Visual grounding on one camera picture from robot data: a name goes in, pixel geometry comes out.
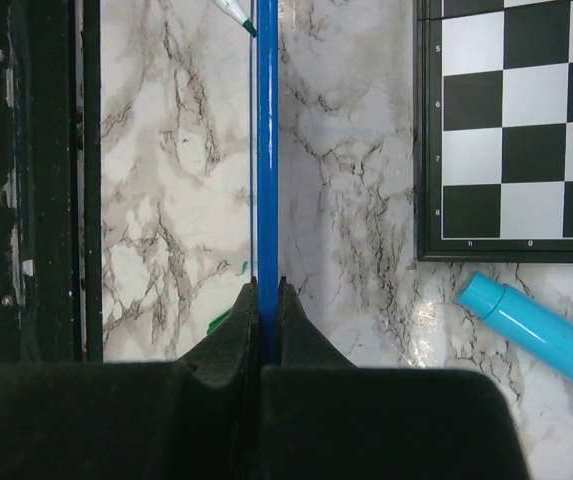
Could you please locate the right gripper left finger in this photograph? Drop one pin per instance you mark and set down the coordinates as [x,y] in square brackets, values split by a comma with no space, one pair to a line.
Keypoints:
[184,419]

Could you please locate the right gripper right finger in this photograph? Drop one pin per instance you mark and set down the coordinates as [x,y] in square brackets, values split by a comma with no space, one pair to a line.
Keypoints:
[322,417]

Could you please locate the green marker cap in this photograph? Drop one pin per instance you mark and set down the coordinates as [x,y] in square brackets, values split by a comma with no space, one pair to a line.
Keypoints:
[214,324]

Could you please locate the white green marker pen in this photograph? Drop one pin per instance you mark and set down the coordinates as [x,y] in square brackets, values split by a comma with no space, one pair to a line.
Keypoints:
[233,9]

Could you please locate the blue framed whiteboard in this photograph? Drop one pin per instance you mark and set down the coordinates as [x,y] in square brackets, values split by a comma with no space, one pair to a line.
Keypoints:
[267,175]

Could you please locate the light blue cylinder tube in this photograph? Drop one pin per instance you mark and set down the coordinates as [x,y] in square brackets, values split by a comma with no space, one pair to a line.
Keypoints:
[541,332]

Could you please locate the black white chessboard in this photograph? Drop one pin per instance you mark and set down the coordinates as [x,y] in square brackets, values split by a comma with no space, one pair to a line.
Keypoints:
[494,120]

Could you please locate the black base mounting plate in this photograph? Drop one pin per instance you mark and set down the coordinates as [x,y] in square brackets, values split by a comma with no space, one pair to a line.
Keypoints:
[50,181]

